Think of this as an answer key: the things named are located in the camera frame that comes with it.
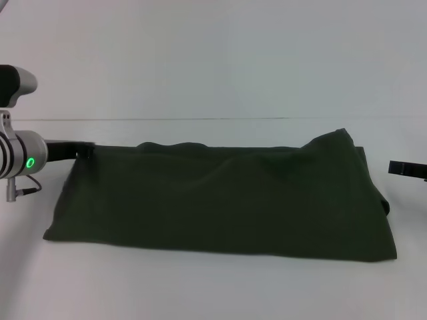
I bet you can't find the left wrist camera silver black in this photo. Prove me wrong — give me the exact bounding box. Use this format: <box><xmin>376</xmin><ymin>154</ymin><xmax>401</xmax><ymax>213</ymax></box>
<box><xmin>0</xmin><ymin>64</ymin><xmax>37</xmax><ymax>137</ymax></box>

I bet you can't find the left arm cable with connector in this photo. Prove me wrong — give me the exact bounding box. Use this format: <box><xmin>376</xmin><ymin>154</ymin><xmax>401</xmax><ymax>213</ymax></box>
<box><xmin>5</xmin><ymin>175</ymin><xmax>43</xmax><ymax>203</ymax></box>

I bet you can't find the dark green shirt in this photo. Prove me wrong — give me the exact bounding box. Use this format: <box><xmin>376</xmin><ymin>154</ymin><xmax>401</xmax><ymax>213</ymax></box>
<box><xmin>42</xmin><ymin>128</ymin><xmax>398</xmax><ymax>265</ymax></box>

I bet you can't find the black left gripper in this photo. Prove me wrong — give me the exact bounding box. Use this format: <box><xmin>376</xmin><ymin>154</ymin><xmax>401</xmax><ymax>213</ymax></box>
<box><xmin>43</xmin><ymin>139</ymin><xmax>96</xmax><ymax>164</ymax></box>

